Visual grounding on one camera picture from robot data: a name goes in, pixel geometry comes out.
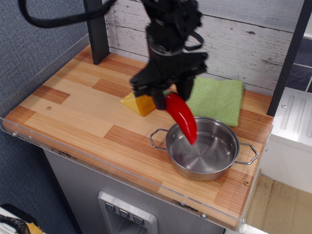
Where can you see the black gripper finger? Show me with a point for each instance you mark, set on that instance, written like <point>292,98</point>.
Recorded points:
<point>158,97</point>
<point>184,87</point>

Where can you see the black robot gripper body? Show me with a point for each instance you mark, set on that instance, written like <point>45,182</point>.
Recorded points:
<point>165,68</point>

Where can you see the red toy chili pepper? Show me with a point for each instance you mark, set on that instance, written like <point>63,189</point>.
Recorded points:
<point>181,114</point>

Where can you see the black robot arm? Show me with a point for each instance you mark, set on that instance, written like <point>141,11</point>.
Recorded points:
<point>173,45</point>

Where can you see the stainless steel pot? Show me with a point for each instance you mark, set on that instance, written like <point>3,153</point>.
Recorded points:
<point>215,150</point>

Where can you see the yellow toy cheese wedge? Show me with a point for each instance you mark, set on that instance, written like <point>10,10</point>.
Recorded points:
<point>142,105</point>

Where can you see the green folded cloth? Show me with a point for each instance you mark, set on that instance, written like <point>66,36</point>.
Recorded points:
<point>218,99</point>

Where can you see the silver dispenser button panel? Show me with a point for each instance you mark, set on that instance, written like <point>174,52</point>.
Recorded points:
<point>122,217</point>

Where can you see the grey toy fridge cabinet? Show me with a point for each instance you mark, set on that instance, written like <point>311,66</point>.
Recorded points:
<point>81,185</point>

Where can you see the dark grey left post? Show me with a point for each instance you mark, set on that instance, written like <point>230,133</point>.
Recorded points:
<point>97,31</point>

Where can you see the dark grey post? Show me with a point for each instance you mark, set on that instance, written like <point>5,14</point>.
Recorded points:
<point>290,56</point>
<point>97,31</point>

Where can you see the dark grey right post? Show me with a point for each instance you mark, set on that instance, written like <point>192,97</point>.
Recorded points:
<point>290,56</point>

